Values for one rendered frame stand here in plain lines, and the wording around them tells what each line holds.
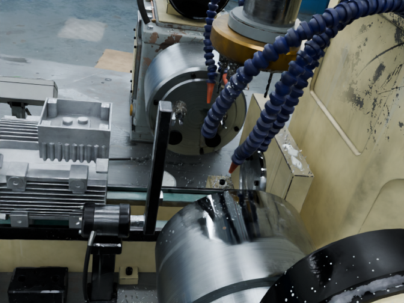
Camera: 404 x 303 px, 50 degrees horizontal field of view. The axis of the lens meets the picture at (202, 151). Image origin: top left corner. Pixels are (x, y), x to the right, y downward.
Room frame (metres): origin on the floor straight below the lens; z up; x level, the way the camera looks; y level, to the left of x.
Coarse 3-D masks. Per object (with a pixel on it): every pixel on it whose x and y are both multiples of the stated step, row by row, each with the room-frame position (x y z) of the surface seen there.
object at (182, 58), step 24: (168, 48) 1.06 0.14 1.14; (192, 48) 1.03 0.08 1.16; (168, 72) 0.93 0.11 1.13; (192, 72) 0.91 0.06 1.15; (216, 72) 0.93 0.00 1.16; (168, 96) 0.90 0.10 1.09; (192, 96) 0.91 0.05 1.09; (216, 96) 0.93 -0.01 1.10; (240, 96) 0.95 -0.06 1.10; (192, 120) 0.92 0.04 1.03; (240, 120) 0.95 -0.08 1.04; (168, 144) 0.91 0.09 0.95; (192, 144) 0.92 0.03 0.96; (216, 144) 0.93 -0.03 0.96
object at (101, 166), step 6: (0, 156) 0.56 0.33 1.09; (0, 162) 0.55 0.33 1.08; (96, 162) 0.60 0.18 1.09; (102, 162) 0.60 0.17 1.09; (108, 162) 0.60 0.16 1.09; (0, 168) 0.56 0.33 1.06; (96, 168) 0.59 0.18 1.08; (102, 168) 0.59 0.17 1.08; (0, 216) 0.55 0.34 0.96; (6, 216) 0.55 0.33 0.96
